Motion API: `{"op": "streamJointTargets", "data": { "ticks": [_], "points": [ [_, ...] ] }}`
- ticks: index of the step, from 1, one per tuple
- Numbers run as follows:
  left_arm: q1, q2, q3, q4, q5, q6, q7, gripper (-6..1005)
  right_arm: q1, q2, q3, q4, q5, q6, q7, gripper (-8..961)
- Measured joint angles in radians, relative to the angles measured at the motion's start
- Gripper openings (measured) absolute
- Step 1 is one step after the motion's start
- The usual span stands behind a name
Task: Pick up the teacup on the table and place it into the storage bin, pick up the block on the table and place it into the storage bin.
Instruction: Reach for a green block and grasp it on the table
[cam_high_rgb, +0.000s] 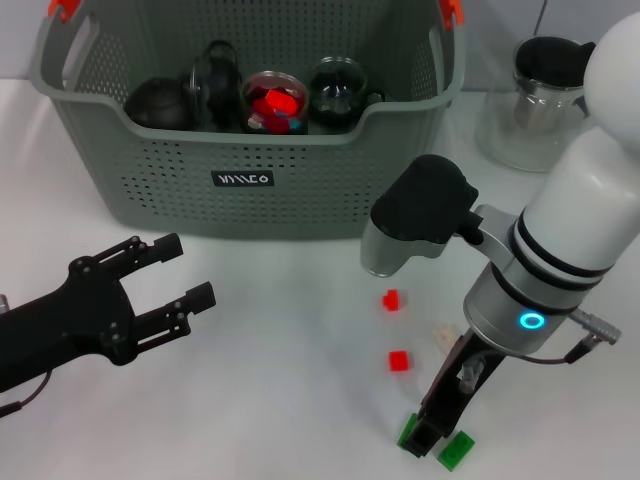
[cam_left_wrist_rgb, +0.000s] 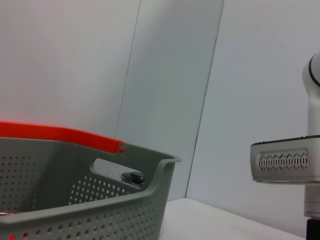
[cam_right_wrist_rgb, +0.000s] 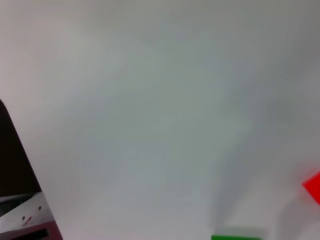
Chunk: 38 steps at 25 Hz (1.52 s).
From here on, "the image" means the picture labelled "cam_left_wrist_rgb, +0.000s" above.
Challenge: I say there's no glass carafe with black lid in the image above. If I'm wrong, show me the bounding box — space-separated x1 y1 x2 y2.
120 171 146 188

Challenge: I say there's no orange basket carry handle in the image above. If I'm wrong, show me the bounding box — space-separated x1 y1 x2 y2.
0 120 127 155

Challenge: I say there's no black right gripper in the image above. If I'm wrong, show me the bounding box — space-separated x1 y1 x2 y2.
306 218 320 240

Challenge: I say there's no grey perforated storage basket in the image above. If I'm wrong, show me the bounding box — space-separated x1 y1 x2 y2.
0 136 183 240

